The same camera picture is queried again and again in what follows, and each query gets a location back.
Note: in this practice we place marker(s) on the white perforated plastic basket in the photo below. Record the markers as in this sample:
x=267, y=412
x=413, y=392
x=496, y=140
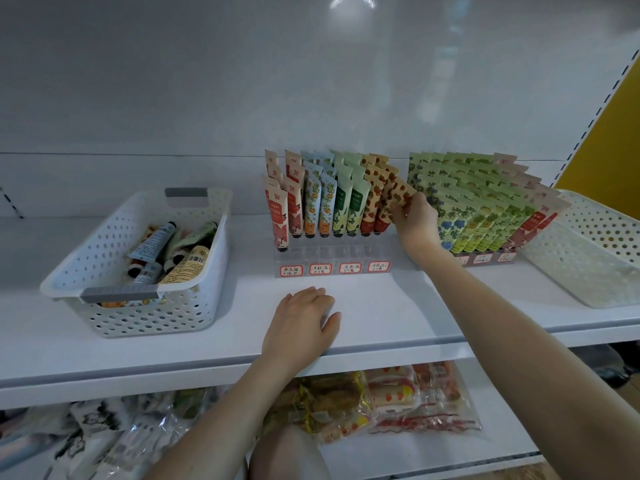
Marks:
x=140, y=315
x=590, y=265

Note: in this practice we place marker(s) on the pile of snack packets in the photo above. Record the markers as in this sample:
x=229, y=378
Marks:
x=390, y=395

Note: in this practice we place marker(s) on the person's left forearm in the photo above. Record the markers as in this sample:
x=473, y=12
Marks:
x=225, y=430

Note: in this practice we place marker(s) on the row of hand cream tubes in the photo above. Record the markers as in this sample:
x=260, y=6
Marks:
x=470, y=205

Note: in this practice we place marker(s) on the person's left hand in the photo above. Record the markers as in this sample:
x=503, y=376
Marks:
x=298, y=335

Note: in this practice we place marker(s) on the person's right leg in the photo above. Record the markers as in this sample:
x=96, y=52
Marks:
x=285, y=457

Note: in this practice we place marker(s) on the person's right forearm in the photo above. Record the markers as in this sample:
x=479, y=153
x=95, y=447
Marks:
x=540, y=360

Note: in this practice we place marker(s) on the pile of pale hand cream tubes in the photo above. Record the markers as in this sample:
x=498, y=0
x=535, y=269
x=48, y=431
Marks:
x=170, y=250

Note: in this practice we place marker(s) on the clear divider tray with labels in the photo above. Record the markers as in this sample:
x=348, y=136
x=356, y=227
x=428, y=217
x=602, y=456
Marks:
x=320, y=268

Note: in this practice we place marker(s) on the person's right hand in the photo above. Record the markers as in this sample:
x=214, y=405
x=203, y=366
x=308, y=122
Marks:
x=415, y=227

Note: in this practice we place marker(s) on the white metal shelf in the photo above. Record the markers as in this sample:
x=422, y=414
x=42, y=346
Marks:
x=90, y=355

